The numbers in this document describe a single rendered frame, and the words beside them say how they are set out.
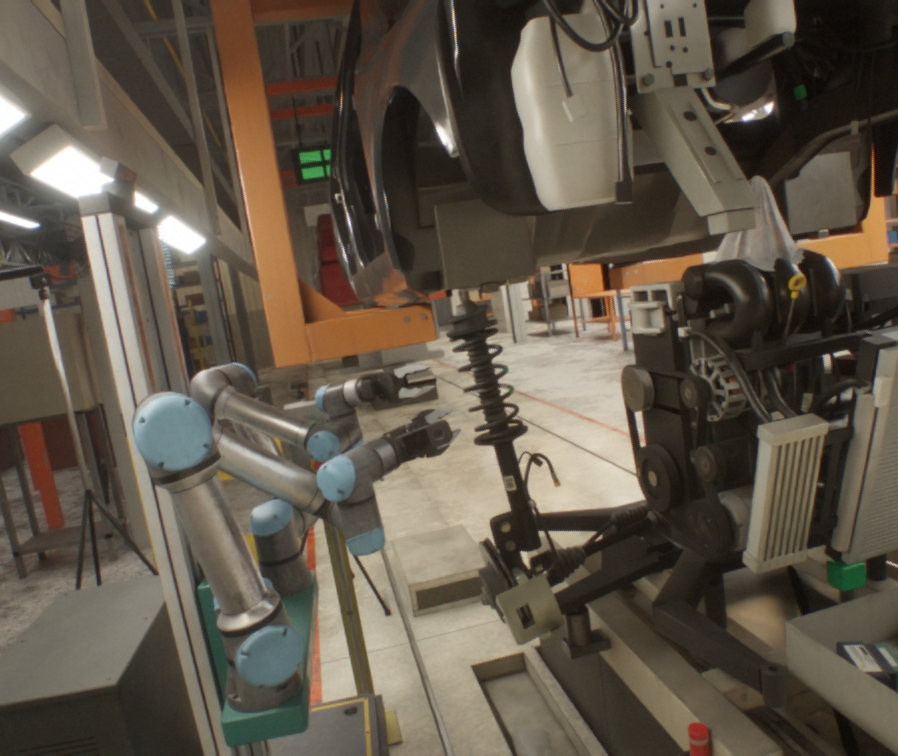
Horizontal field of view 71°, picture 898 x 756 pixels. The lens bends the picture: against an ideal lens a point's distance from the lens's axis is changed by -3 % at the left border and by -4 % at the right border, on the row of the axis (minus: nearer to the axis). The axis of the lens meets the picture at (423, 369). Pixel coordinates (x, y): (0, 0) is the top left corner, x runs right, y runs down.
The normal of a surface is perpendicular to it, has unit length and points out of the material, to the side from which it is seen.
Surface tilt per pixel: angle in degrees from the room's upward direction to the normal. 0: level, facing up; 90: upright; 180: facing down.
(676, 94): 57
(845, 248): 90
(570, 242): 134
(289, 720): 90
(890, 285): 80
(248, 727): 90
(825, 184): 90
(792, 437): 106
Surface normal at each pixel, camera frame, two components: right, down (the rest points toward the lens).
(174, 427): 0.40, -0.09
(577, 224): 0.24, 0.74
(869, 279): 0.15, -0.08
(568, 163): 0.06, 0.12
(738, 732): -0.16, -0.98
